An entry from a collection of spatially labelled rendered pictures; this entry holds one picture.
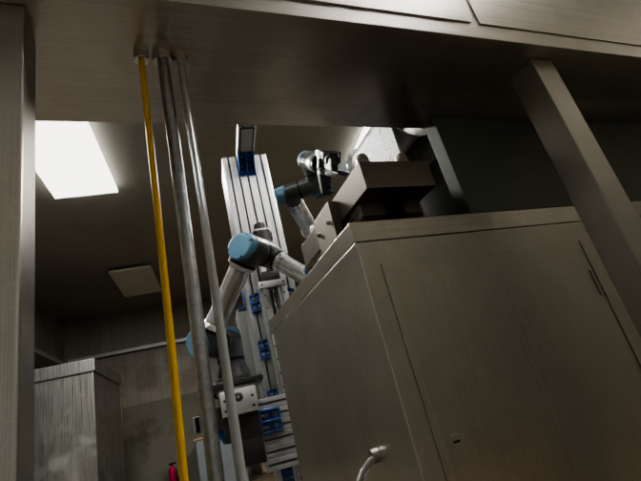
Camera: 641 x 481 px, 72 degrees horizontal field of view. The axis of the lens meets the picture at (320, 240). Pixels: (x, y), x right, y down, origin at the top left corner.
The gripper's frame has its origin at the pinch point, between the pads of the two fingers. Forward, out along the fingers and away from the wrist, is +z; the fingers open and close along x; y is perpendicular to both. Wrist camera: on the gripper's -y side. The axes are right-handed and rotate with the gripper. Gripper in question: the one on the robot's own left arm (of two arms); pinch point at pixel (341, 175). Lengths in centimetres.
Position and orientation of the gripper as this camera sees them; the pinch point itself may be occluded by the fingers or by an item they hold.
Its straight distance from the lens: 152.9
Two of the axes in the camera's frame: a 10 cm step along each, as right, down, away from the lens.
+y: 0.3, -9.6, -2.7
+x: 9.2, -0.8, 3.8
